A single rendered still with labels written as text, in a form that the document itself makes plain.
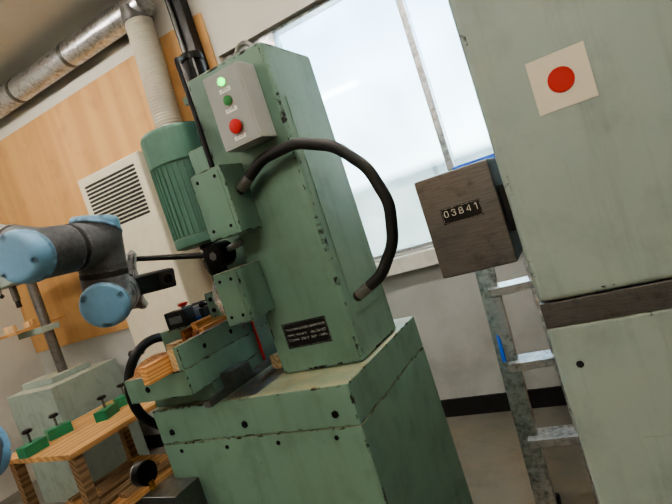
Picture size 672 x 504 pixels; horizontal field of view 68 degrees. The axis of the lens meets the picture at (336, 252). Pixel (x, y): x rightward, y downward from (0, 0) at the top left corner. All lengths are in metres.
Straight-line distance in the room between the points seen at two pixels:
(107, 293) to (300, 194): 0.43
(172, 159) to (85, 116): 2.34
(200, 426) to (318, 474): 0.32
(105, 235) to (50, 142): 2.90
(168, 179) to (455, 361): 1.72
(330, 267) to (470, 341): 1.53
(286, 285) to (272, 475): 0.42
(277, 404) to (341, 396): 0.16
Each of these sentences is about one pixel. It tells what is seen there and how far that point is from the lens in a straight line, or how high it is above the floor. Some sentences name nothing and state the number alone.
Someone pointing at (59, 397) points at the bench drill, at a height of 0.63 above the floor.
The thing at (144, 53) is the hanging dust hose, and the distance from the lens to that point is 3.08.
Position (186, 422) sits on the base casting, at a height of 0.76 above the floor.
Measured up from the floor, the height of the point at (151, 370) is 0.93.
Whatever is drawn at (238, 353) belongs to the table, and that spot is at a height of 0.87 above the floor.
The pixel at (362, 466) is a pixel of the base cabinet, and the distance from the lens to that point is 1.10.
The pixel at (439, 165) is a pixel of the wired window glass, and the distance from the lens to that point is 2.46.
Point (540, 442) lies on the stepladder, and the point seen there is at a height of 0.26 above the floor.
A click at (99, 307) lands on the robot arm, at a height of 1.09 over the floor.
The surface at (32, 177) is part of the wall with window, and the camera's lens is 4.12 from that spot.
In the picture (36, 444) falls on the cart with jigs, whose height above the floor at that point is 0.56.
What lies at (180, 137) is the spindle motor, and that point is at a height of 1.43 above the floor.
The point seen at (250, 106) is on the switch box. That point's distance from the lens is 1.07.
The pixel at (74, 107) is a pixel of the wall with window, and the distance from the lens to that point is 3.73.
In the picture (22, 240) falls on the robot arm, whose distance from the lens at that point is 0.95.
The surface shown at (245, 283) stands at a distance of 1.11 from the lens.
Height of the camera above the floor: 1.11
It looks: 3 degrees down
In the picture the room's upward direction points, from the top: 18 degrees counter-clockwise
